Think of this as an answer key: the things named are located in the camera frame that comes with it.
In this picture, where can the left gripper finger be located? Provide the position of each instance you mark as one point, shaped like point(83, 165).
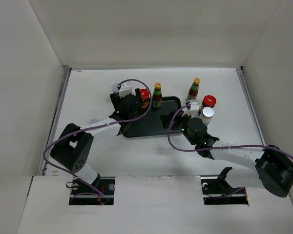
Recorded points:
point(115, 99)
point(138, 94)

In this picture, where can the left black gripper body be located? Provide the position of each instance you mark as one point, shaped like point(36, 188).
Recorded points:
point(138, 105)

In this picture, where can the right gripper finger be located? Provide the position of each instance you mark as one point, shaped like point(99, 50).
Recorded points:
point(166, 119)
point(182, 113)

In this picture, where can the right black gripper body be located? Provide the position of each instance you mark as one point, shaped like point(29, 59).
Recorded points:
point(191, 138)

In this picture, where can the red lid sauce jar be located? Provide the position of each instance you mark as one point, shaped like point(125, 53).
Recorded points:
point(145, 98)

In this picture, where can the yellow cap chili bottle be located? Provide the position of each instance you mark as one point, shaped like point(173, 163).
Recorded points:
point(157, 96)

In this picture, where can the white lid jar front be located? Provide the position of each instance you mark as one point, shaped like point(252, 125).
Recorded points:
point(94, 121)

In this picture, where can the white lid jar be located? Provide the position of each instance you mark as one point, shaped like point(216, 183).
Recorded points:
point(116, 88)
point(94, 121)

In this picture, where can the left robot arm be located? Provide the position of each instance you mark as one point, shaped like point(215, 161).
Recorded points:
point(72, 152)

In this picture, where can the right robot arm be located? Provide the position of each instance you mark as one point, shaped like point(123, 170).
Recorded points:
point(265, 167)

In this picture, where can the black plastic tray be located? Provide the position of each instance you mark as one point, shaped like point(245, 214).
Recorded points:
point(150, 124)

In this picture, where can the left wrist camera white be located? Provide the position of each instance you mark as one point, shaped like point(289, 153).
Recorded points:
point(125, 89)

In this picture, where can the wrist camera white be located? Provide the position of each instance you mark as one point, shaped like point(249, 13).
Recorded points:
point(125, 89)
point(192, 108)

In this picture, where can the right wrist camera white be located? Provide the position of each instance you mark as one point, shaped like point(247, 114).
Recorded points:
point(192, 108)

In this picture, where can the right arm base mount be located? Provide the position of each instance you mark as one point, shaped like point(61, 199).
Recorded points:
point(216, 191)

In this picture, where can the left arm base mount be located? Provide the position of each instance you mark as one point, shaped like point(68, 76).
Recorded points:
point(80, 194)

